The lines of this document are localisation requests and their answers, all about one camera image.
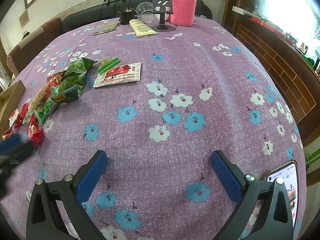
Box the beige wafer cracker pack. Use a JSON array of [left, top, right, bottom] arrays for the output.
[[22, 84, 50, 124]]

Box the red foil snack bag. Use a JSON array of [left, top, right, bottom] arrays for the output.
[[47, 71, 65, 87]]

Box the red black-label snack bar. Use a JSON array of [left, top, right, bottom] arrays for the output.
[[27, 114, 44, 150]]

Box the dark green snack bag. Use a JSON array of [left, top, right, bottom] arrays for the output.
[[50, 74, 85, 103]]

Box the small red candy packet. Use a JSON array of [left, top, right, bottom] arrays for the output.
[[2, 127, 14, 140]]

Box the white red small sachet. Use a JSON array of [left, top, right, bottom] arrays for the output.
[[9, 109, 20, 128]]

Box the small red snack packet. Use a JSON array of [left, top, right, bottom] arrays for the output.
[[14, 102, 29, 129]]

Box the green white candy pack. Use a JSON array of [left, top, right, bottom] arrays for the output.
[[35, 98, 59, 125]]

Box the smartphone with lit screen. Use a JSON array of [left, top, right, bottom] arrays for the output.
[[266, 159, 298, 227]]

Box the brown cardboard box tray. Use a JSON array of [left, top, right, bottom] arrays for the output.
[[0, 80, 25, 140]]

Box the green snack bag upper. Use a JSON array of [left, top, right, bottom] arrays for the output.
[[65, 57, 97, 76]]

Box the brown armchair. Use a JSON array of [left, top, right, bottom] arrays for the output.
[[6, 17, 62, 77]]

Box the clear pack with green strip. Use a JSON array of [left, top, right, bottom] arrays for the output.
[[97, 58, 120, 74]]

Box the white red sauce packet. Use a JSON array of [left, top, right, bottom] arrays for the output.
[[93, 62, 142, 88]]

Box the purple floral tablecloth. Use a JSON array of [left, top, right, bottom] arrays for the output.
[[1, 18, 306, 239]]

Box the green booklet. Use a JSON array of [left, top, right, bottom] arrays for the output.
[[93, 22, 120, 36]]

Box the black sofa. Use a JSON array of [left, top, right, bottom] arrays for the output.
[[62, 0, 213, 33]]

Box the black small container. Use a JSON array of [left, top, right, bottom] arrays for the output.
[[118, 8, 138, 25]]

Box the cream tube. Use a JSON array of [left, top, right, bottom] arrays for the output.
[[129, 19, 157, 37]]

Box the clear glass jar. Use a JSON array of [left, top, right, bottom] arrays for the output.
[[136, 2, 155, 23]]

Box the black phone stand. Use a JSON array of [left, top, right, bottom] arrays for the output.
[[151, 0, 176, 32]]

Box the pink sleeved water bottle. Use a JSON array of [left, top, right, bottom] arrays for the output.
[[170, 0, 196, 27]]

